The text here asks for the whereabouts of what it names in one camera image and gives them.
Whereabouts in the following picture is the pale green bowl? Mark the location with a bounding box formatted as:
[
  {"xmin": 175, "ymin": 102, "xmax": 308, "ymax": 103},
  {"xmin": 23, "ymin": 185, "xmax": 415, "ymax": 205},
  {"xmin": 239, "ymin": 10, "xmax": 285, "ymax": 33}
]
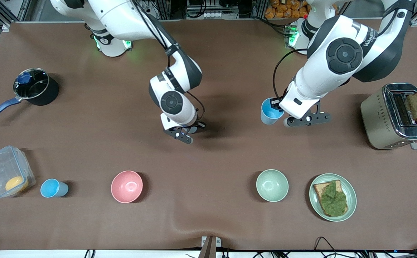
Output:
[{"xmin": 256, "ymin": 169, "xmax": 289, "ymax": 202}]

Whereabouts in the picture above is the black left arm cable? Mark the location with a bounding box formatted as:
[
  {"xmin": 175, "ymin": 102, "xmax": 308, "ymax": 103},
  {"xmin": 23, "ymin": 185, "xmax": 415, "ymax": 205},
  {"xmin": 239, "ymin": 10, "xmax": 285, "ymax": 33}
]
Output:
[{"xmin": 273, "ymin": 48, "xmax": 309, "ymax": 101}]

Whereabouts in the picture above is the bag of orange buns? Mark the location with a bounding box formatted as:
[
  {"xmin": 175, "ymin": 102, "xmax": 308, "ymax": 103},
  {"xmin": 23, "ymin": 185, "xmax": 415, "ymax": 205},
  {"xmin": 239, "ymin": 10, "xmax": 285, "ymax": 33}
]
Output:
[{"xmin": 265, "ymin": 0, "xmax": 311, "ymax": 19}]

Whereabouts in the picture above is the metal table clamp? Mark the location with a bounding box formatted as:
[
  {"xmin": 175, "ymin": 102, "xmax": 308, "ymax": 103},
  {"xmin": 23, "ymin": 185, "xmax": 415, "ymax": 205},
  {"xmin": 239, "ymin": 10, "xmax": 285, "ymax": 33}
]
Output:
[{"xmin": 198, "ymin": 235, "xmax": 222, "ymax": 258}]

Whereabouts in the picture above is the toast slice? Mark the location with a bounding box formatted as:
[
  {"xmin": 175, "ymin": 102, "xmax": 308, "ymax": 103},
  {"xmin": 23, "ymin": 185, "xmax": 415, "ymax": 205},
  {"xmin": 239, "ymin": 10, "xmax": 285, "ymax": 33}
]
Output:
[{"xmin": 313, "ymin": 180, "xmax": 348, "ymax": 217}]

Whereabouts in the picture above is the green lettuce leaf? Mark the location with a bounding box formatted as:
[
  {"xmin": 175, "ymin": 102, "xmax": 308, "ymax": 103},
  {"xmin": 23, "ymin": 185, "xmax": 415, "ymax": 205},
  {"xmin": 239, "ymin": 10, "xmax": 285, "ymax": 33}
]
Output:
[{"xmin": 319, "ymin": 180, "xmax": 348, "ymax": 216}]

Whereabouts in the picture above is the orange round food piece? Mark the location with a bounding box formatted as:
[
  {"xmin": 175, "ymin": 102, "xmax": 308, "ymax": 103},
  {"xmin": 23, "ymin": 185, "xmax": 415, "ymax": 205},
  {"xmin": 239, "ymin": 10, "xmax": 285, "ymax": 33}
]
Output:
[{"xmin": 5, "ymin": 176, "xmax": 29, "ymax": 194}]

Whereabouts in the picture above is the pink bowl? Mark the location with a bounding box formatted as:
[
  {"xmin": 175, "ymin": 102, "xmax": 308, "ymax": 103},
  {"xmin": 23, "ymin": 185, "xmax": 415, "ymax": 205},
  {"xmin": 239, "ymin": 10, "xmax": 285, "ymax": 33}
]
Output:
[{"xmin": 111, "ymin": 170, "xmax": 144, "ymax": 204}]

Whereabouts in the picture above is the thin black looped cable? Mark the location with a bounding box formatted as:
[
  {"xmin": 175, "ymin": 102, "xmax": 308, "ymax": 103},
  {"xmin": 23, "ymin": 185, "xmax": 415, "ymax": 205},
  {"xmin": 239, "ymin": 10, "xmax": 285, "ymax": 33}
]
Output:
[{"xmin": 314, "ymin": 236, "xmax": 338, "ymax": 258}]

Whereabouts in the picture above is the clear plastic container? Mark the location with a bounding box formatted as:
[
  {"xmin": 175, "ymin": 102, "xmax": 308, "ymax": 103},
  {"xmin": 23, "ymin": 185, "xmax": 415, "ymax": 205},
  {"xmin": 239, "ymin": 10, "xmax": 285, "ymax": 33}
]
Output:
[{"xmin": 0, "ymin": 145, "xmax": 36, "ymax": 199}]

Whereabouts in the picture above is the beige chrome toaster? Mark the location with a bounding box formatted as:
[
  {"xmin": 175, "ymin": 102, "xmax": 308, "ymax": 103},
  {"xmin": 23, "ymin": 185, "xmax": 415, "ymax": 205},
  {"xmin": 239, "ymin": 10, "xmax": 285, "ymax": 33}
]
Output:
[{"xmin": 360, "ymin": 83, "xmax": 417, "ymax": 150}]

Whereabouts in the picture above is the brown table cloth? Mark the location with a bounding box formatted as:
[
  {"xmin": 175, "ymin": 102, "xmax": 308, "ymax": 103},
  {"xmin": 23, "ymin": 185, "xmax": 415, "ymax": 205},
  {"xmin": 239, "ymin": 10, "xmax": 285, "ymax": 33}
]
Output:
[{"xmin": 0, "ymin": 20, "xmax": 417, "ymax": 251}]

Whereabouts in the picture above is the glass lid with blue knob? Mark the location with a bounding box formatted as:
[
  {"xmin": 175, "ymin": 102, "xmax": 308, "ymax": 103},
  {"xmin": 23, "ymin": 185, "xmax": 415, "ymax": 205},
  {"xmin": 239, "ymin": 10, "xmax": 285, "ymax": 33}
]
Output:
[{"xmin": 13, "ymin": 68, "xmax": 49, "ymax": 100}]

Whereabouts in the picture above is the black pot with blue handle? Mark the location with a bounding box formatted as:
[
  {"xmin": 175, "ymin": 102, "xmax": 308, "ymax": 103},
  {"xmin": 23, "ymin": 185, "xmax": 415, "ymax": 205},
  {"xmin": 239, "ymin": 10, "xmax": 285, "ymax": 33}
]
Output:
[{"xmin": 0, "ymin": 67, "xmax": 60, "ymax": 123}]

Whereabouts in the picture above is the pale green plate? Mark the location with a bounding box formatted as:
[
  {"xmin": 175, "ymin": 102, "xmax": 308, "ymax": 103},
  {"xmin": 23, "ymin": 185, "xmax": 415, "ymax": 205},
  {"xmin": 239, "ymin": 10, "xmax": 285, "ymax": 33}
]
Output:
[{"xmin": 309, "ymin": 173, "xmax": 357, "ymax": 222}]

